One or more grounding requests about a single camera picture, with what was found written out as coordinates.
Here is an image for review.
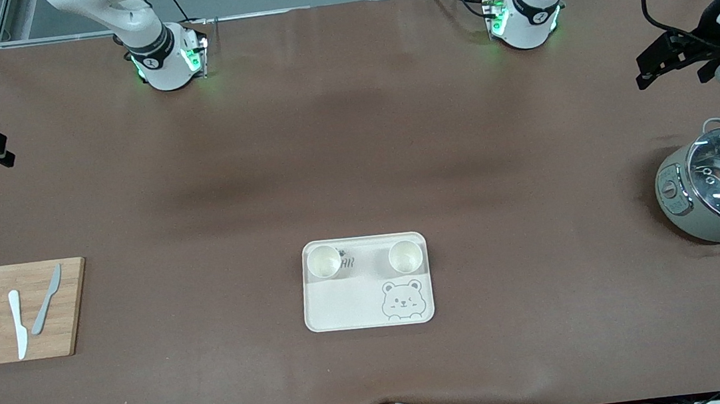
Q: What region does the white paper cup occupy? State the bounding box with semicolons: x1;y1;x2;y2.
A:
305;243;345;282
386;238;426;277

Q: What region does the white bear print tray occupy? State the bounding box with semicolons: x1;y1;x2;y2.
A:
296;229;437;336

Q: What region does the grey plastic knife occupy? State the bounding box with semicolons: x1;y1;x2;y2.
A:
24;263;69;336

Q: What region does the white plastic knife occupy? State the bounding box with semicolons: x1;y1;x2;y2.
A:
7;289;31;361

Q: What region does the wooden cutting board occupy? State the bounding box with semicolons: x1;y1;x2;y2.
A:
0;256;95;365

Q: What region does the brown table cover mat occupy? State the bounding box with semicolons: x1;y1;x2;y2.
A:
0;0;720;404

